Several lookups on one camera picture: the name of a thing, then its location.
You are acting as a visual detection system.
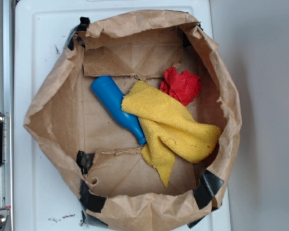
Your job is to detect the yellow terry cloth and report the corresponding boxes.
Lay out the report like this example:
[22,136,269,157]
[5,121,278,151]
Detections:
[121,81,222,187]

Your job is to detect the crumpled red cloth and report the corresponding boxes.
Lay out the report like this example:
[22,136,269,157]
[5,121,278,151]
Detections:
[159,67,201,106]

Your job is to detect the blue plastic bottle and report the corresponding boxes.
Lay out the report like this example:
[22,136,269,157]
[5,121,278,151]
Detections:
[91,76,146,145]

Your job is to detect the brown paper bag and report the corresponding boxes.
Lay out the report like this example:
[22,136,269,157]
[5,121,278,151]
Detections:
[24,10,242,231]

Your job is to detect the white plastic tray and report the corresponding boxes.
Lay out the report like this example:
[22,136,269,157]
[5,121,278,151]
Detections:
[13,0,212,231]

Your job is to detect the aluminium frame rail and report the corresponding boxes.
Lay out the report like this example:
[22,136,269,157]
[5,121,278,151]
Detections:
[0,0,14,231]

